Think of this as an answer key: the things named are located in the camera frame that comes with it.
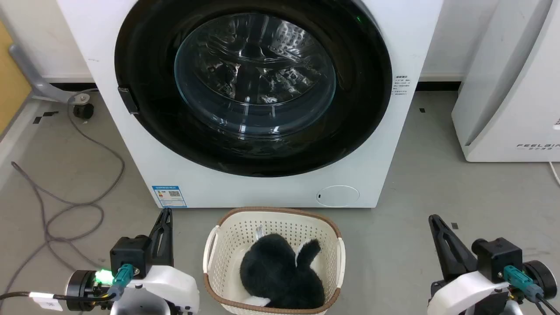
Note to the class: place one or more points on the round black glass washer door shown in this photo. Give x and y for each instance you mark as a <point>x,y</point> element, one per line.
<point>148,65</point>

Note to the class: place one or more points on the grey chair leg with caster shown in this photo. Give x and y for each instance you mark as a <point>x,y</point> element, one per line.
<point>30,74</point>

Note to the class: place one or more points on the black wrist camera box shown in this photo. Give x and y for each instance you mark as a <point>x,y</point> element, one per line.
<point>498,258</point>
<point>130,256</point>

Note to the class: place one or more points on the small text warning sticker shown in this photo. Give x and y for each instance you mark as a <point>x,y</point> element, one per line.
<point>401,85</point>

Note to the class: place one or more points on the black garment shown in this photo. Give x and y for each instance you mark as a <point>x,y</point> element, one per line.
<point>275,271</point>

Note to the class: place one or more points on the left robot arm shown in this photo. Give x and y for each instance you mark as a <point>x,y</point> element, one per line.
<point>81,286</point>

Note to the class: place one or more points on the blue energy label sticker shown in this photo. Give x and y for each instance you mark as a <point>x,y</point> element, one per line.
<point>169,196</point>

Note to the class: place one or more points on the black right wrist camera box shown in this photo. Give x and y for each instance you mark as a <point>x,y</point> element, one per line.
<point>498,258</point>

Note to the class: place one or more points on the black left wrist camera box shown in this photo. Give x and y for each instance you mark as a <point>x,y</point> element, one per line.
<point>130,256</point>

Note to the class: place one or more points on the white air purifier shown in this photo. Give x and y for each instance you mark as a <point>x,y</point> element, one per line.
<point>516,87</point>

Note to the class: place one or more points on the round white filter cover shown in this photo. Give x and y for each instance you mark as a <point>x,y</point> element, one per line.
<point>337,195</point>

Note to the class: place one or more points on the black caster wheel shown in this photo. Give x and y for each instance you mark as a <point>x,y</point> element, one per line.
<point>83,110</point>

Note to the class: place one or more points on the white front-load washing machine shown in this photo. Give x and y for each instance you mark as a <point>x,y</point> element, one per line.
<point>407,43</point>

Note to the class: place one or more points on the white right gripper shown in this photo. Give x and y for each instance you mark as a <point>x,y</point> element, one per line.
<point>463,293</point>

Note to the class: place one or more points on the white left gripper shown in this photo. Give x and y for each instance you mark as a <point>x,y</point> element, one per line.
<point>170,286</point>

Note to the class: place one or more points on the white perforated laundry basket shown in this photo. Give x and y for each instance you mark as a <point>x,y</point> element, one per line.
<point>227,236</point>

